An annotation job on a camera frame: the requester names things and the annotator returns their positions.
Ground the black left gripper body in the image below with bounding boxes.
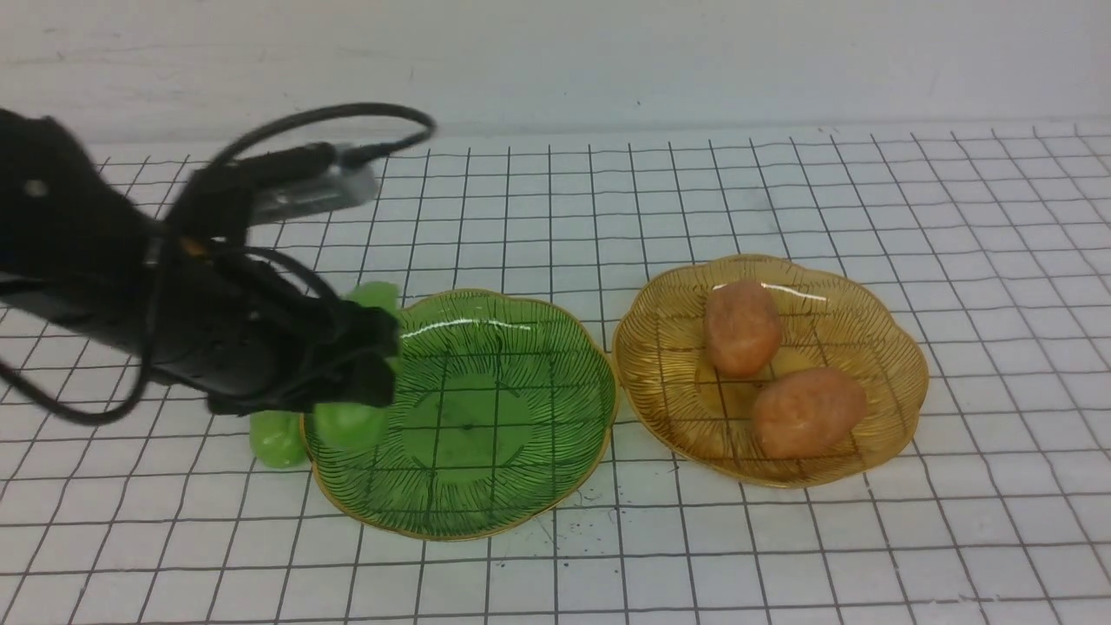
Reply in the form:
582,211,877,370
148,244,348,414

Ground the white grid tablecloth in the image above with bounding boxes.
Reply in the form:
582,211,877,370
1,123,1110,624

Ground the amber glass plate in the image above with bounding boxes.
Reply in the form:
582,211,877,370
614,254,930,488

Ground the green glass plate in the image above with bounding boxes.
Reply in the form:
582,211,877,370
301,289,620,541

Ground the green cucumber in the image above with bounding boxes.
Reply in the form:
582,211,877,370
311,281,399,450
249,411,308,470

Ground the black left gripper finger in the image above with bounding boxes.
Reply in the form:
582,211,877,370
334,299,401,365
312,356,396,409

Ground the orange potato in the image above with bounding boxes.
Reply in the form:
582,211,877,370
753,367,868,458
705,280,783,379

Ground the black camera cable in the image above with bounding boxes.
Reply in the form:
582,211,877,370
0,102,437,426

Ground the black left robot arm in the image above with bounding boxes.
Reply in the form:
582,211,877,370
3,102,436,426

